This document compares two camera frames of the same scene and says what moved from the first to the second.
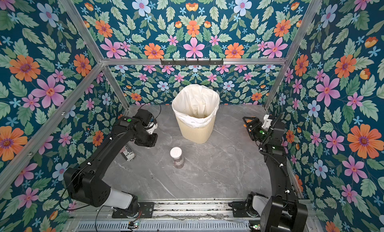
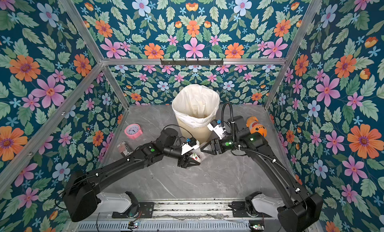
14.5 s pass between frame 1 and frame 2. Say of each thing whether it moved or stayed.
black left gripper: moved
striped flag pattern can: stayed
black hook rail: stayed
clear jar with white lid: moved
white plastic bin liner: stayed
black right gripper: moved
